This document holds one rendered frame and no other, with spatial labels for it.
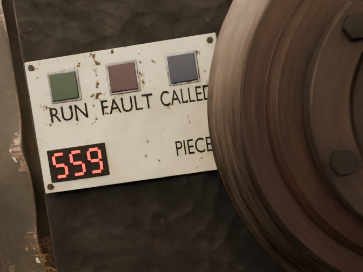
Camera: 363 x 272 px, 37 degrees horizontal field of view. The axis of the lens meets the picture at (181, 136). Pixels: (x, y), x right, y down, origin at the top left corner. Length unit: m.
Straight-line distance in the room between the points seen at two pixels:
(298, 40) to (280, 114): 0.08
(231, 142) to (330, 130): 0.12
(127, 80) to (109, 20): 0.09
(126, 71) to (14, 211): 2.73
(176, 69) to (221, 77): 0.14
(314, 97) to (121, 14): 0.34
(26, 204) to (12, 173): 0.20
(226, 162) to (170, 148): 0.15
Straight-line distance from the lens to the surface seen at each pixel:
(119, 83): 0.73
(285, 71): 0.55
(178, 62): 0.72
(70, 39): 0.77
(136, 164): 0.73
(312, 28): 0.56
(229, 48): 0.59
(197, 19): 0.75
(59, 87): 0.74
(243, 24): 0.59
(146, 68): 0.73
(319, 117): 0.51
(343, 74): 0.52
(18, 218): 3.41
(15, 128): 3.33
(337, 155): 0.51
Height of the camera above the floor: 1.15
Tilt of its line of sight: 3 degrees down
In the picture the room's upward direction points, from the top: 8 degrees counter-clockwise
